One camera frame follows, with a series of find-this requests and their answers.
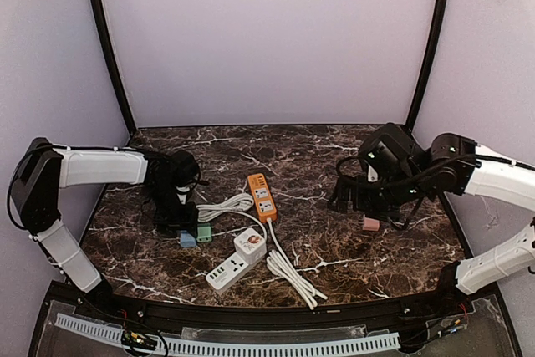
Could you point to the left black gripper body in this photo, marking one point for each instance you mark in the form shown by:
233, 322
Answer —
175, 215

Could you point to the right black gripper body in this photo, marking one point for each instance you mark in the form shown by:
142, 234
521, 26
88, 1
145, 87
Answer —
349, 196

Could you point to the blue plug adapter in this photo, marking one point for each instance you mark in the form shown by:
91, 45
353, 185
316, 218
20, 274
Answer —
187, 240

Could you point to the green plug adapter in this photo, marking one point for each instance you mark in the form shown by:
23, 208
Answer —
204, 232

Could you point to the white power strip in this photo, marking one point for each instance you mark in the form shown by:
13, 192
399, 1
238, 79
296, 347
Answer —
226, 274

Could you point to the white cube socket adapter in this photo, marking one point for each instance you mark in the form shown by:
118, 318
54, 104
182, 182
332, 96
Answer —
251, 246

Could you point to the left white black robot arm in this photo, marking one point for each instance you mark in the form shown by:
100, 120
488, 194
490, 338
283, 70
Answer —
33, 196

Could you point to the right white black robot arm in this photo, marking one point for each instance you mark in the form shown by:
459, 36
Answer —
396, 170

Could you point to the pink plug adapter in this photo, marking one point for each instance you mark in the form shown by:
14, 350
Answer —
371, 224

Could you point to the orange power strip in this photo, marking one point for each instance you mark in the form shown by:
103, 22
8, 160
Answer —
262, 197

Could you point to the small green circuit board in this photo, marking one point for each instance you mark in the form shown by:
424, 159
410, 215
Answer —
137, 340

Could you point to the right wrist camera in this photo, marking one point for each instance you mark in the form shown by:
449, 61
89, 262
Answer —
372, 174

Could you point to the black front table rail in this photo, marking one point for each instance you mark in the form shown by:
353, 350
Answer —
396, 313

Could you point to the white slotted cable duct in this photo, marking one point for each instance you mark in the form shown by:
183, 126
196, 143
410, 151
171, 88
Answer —
219, 342

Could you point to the right black frame post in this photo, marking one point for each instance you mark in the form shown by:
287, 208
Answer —
427, 63

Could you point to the black frame post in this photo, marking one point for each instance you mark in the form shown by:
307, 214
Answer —
112, 66
427, 63

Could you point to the left black frame post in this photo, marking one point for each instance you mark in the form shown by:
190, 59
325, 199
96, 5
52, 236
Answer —
112, 66

